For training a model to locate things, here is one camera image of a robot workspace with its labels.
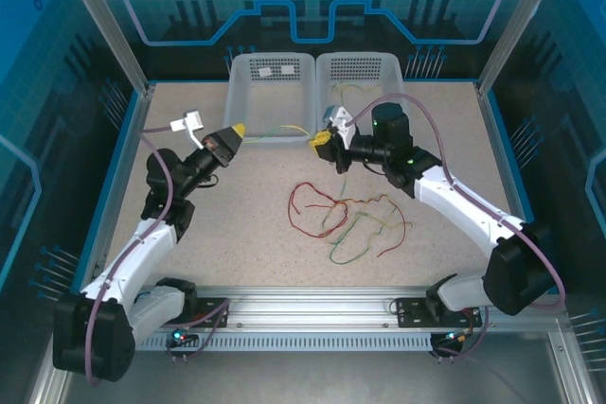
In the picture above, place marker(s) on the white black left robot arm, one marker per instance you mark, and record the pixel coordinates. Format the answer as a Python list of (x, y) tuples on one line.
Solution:
[(142, 252)]

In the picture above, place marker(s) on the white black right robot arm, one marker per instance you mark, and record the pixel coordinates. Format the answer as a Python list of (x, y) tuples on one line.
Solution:
[(466, 207)]

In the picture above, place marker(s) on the translucent basket with white stickers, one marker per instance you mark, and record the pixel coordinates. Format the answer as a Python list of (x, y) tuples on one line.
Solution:
[(246, 106)]

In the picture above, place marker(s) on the white sticker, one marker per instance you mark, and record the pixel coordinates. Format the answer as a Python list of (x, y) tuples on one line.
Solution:
[(287, 69), (265, 72)]

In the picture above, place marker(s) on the translucent plastic basket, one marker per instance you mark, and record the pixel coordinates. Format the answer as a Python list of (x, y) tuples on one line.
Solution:
[(374, 68)]

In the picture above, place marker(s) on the small circuit board with LEDs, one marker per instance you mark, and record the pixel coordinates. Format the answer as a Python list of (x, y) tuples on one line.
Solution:
[(458, 337), (182, 338)]

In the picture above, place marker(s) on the aluminium mounting rail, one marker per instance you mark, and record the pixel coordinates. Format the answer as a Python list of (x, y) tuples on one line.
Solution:
[(308, 300)]

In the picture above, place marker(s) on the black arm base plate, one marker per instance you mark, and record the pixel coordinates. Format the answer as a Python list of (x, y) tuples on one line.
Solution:
[(210, 311), (412, 311)]

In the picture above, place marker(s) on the aluminium frame post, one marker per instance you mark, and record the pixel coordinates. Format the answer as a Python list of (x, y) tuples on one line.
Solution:
[(101, 16), (521, 16)]

